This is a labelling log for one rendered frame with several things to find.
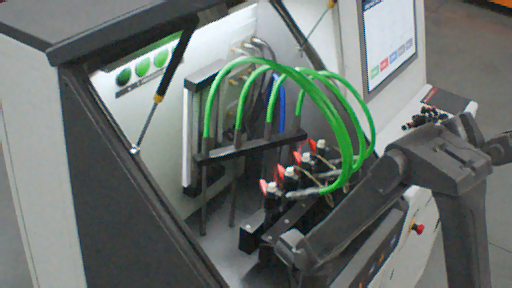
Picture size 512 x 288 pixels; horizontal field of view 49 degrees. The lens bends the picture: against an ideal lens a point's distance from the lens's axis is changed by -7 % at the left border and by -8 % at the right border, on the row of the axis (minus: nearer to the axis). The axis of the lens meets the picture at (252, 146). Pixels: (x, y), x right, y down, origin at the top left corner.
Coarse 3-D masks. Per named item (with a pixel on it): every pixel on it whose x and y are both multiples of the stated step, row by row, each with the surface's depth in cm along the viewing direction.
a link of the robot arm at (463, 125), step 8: (464, 112) 118; (448, 120) 118; (456, 120) 117; (464, 120) 117; (472, 120) 118; (448, 128) 118; (456, 128) 117; (464, 128) 117; (472, 128) 116; (464, 136) 117; (472, 136) 116; (480, 136) 118; (480, 144) 116; (496, 144) 112; (488, 152) 112; (496, 152) 111; (496, 160) 112
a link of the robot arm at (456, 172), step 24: (408, 144) 76; (432, 144) 75; (456, 144) 75; (432, 168) 72; (456, 168) 71; (480, 168) 72; (432, 192) 75; (456, 192) 70; (480, 192) 73; (456, 216) 73; (480, 216) 73; (456, 240) 75; (480, 240) 74; (456, 264) 76; (480, 264) 75
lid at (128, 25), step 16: (160, 0) 88; (176, 0) 85; (192, 0) 83; (208, 0) 82; (224, 0) 80; (128, 16) 93; (144, 16) 90; (160, 16) 89; (176, 16) 87; (208, 16) 87; (224, 16) 86; (96, 32) 99; (112, 32) 96; (128, 32) 94; (64, 48) 106; (80, 48) 104; (96, 48) 101
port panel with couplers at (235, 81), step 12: (252, 24) 162; (228, 36) 155; (240, 36) 160; (252, 36) 165; (228, 48) 157; (240, 48) 162; (228, 60) 159; (240, 72) 167; (252, 72) 170; (228, 84) 164; (240, 84) 170; (228, 96) 167; (228, 108) 169; (228, 120) 172
